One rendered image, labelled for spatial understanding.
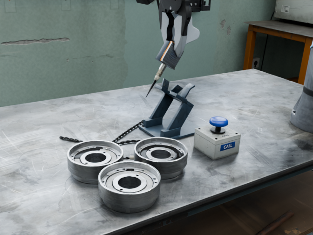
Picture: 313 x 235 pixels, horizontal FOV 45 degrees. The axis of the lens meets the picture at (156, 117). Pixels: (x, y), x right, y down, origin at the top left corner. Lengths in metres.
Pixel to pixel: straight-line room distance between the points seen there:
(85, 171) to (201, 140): 0.27
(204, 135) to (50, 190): 0.33
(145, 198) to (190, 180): 0.13
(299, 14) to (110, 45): 1.39
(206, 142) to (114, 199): 0.27
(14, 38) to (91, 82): 0.54
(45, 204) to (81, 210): 0.06
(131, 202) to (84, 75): 1.85
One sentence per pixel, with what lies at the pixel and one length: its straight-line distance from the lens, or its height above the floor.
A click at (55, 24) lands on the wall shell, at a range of 2.28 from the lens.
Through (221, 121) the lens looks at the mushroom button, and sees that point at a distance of 0.79.
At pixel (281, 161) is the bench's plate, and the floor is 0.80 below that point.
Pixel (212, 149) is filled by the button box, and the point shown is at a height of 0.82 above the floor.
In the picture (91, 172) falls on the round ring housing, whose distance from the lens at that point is 0.68.
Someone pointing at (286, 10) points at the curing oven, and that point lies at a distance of 3.05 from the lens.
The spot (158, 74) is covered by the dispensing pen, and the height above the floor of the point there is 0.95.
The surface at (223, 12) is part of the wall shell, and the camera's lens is 2.91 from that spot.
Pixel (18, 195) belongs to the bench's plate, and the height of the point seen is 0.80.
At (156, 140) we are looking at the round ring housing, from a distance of 0.78.
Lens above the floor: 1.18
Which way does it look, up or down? 23 degrees down
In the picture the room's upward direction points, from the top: 2 degrees clockwise
